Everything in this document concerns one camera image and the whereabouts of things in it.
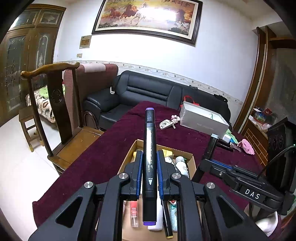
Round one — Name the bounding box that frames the teal wipes packet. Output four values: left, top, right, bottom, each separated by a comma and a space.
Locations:
168, 202, 178, 232

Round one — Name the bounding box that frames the clear plastic blister pack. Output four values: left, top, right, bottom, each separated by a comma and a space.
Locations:
129, 201, 139, 228

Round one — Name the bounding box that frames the white green-label bottle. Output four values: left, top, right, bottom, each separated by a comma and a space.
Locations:
175, 156, 189, 178

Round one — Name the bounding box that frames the purple-capped black marker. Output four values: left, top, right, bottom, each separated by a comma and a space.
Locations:
142, 108, 157, 226

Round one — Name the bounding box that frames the grey-capped black marker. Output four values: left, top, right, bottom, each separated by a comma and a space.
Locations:
202, 133, 219, 160

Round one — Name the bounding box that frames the maroon sleeved right forearm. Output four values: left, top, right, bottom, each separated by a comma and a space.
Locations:
268, 209, 296, 241

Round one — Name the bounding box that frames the white gloved right hand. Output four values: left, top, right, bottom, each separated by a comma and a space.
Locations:
255, 212, 278, 237

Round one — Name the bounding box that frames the lower gold-capped black pen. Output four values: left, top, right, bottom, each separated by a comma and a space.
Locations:
162, 200, 173, 239

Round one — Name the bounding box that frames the shallow cardboard tray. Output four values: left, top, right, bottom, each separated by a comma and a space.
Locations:
116, 138, 197, 241

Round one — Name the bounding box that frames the wooden brick-pattern cabinet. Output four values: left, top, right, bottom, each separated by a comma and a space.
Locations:
241, 120, 268, 167

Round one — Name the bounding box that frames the pink cloth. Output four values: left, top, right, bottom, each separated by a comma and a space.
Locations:
238, 139, 255, 155

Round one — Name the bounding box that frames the maroon velvet tablecloth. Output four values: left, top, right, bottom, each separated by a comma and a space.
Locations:
32, 100, 265, 229

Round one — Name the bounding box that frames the green cloth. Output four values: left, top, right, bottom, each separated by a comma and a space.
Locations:
225, 129, 239, 144

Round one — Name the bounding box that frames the wooden chinese chair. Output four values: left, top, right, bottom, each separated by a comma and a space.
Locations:
20, 62, 103, 174

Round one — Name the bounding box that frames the grey rectangular box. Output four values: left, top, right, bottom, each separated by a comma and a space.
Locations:
180, 101, 229, 138

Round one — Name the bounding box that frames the black leather sofa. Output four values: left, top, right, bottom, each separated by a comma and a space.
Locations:
83, 70, 231, 130

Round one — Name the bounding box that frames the brown armchair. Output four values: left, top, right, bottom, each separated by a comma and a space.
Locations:
63, 63, 118, 130

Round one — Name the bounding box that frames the wooden glass-door wardrobe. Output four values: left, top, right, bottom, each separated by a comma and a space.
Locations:
1, 4, 66, 125

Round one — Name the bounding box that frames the framed horse painting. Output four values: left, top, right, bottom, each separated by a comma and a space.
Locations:
92, 0, 203, 46

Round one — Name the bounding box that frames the black cable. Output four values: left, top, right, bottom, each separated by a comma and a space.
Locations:
256, 143, 296, 180

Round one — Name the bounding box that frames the small wall plaque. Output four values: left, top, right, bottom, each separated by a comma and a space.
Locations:
79, 35, 92, 49

